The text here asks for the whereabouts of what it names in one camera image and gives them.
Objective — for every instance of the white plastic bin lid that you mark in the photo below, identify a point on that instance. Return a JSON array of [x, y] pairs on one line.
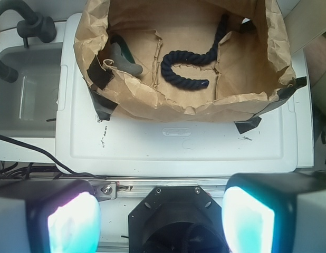
[[282, 142]]

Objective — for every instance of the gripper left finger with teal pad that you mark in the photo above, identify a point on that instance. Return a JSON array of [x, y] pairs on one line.
[[48, 216]]

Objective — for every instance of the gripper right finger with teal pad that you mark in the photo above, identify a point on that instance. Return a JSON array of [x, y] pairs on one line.
[[275, 212]]

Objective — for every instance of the brown paper bag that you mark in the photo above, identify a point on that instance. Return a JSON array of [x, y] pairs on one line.
[[251, 74]]

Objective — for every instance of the black faucet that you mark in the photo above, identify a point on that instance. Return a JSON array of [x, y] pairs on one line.
[[34, 24]]

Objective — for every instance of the grey sink basin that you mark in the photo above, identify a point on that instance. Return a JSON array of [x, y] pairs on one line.
[[28, 106]]

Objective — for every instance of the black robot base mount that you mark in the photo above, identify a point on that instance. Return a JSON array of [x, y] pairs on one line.
[[177, 219]]

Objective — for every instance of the aluminium rail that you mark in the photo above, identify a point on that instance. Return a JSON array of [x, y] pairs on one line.
[[131, 187]]

